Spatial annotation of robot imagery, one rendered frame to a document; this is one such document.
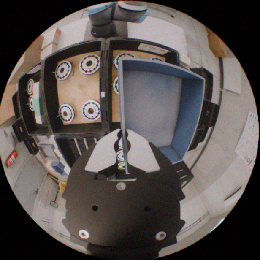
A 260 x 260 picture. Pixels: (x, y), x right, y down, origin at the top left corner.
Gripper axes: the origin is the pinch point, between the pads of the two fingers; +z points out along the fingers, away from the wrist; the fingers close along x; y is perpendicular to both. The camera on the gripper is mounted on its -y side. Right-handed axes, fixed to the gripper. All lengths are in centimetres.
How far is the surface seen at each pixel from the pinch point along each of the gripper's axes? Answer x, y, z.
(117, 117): -3.8, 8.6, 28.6
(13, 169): -306, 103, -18
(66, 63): -26.9, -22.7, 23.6
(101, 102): -8.0, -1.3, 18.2
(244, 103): 287, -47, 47
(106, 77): -6.1, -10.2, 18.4
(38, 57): -66, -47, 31
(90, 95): -16.3, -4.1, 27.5
